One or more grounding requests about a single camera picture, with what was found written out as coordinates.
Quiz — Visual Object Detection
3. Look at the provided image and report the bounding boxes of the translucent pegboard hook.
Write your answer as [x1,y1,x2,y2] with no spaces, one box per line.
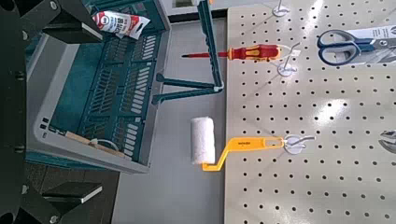
[276,41,303,77]
[271,0,291,18]
[283,133,317,156]

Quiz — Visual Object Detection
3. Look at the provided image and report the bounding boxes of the white scissors packaging card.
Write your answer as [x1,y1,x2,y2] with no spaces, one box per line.
[345,24,396,65]

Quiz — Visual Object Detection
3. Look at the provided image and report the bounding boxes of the yellow handled white paint roller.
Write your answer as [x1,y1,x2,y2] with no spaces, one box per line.
[190,116,285,173]

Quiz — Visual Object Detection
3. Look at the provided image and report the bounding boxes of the teal plastic frame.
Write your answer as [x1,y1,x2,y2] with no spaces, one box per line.
[151,0,224,105]

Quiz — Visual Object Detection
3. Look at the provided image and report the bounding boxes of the grey and teal folding crate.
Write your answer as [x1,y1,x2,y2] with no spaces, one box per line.
[25,0,172,175]

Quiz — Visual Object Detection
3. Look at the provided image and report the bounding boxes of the red and yellow screwdriver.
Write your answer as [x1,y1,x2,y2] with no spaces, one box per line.
[181,44,282,62]

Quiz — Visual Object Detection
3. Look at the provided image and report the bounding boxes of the beige pegboard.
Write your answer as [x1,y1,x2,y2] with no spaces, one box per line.
[223,0,396,224]

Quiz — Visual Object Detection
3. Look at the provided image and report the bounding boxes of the red and white tube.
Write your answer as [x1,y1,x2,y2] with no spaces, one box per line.
[92,10,151,40]

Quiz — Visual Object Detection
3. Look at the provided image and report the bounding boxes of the blue handled scissors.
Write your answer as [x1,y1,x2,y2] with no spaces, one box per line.
[317,29,396,67]

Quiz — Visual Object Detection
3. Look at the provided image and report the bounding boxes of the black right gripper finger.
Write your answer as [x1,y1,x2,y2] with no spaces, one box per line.
[19,0,105,44]
[18,181,104,224]

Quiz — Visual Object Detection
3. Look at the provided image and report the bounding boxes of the wooden handled tool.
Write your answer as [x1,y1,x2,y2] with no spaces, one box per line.
[64,131,132,160]

